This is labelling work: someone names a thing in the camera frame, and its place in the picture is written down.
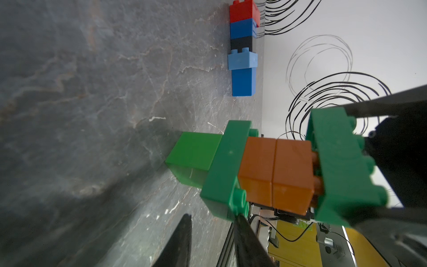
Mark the dark blue lego brick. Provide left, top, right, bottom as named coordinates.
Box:
left=232, top=68, right=256, bottom=97

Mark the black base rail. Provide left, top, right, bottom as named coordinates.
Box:
left=216, top=222, right=235, bottom=267

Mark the blue square lego brick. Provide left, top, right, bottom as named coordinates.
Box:
left=230, top=18, right=257, bottom=40

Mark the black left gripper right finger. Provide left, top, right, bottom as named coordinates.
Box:
left=234, top=214, right=275, bottom=267

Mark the light blue long lego brick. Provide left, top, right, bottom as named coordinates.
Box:
left=228, top=47, right=258, bottom=71

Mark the black square lego brick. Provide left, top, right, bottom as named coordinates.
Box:
left=230, top=36, right=256, bottom=52

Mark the red long lego brick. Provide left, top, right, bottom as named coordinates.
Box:
left=229, top=0, right=261, bottom=27

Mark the light green square lego brick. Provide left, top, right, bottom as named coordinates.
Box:
left=165, top=132, right=222, bottom=189

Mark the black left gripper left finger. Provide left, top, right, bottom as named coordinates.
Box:
left=153, top=214, right=192, bottom=267

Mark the dark green long lego brick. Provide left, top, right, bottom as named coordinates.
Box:
left=306, top=107, right=388, bottom=227

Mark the orange lego brick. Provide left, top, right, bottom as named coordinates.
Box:
left=272, top=139, right=322, bottom=216
left=238, top=137, right=276, bottom=207

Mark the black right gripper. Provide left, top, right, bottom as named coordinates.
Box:
left=341, top=85, right=427, bottom=267

